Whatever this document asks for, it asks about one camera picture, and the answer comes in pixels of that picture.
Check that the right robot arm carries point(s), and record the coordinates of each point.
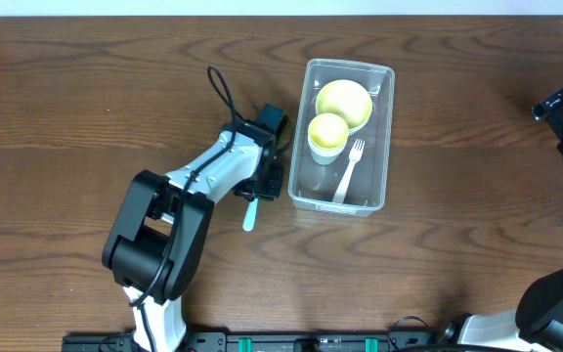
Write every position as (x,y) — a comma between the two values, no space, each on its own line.
(536,324)

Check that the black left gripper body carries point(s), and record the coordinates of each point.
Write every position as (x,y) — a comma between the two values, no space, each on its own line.
(267,189)

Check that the pink plastic fork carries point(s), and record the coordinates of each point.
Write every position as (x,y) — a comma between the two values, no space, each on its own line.
(355,156)

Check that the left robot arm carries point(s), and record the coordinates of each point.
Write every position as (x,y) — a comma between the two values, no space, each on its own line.
(156,241)

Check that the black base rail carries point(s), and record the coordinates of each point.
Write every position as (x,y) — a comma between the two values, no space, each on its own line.
(218,341)

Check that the white plastic cup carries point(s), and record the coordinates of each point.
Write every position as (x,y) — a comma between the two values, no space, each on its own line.
(323,156)

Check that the clear plastic container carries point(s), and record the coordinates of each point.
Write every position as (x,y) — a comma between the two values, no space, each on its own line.
(312,185)

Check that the yellow plastic cup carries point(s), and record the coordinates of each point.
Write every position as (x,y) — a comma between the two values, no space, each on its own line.
(328,131)

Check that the mint green plastic spoon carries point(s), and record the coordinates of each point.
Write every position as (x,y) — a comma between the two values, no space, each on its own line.
(250,216)

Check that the yellow plastic bowl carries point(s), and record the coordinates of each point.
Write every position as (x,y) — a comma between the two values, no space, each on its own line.
(347,99)

